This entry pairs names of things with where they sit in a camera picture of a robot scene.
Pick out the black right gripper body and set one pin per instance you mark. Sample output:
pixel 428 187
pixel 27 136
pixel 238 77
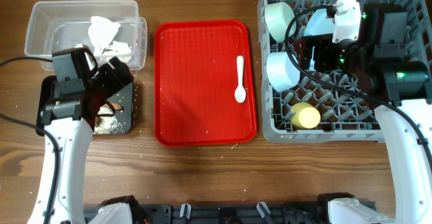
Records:
pixel 329 57

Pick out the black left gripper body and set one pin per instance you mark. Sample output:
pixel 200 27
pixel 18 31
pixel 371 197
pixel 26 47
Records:
pixel 106 81

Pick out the brown sweet potato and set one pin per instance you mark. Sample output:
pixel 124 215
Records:
pixel 114 106

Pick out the light blue plate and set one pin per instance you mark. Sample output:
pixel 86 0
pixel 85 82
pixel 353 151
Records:
pixel 319 24

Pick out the brown food scrap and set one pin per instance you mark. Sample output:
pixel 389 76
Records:
pixel 97 121

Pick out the pile of rice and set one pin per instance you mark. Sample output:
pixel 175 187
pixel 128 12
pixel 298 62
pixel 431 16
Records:
pixel 108 125

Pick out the small blue bowl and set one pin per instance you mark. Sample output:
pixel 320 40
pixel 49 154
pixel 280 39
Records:
pixel 281 72

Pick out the white napkin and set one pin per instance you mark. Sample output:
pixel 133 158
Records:
pixel 107 38

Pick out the yellow cup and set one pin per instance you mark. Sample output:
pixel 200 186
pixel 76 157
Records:
pixel 305 116

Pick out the green bowl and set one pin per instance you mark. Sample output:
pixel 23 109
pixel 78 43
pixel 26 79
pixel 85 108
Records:
pixel 277 18

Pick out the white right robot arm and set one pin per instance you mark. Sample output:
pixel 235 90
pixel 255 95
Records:
pixel 375 52

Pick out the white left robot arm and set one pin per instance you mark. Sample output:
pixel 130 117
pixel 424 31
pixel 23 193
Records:
pixel 67 116

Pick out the grey dishwasher rack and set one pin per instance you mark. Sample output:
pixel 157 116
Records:
pixel 342 118

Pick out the black rectangular tray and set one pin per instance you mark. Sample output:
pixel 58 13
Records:
pixel 124 97

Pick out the clear plastic storage bin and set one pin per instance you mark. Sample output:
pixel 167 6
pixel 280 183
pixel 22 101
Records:
pixel 52 22

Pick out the red serving tray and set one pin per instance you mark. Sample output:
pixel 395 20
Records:
pixel 195 80

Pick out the white plastic spoon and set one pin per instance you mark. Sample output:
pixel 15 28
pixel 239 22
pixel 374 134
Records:
pixel 240 92

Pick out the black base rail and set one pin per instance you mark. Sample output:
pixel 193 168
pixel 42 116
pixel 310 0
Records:
pixel 295 212

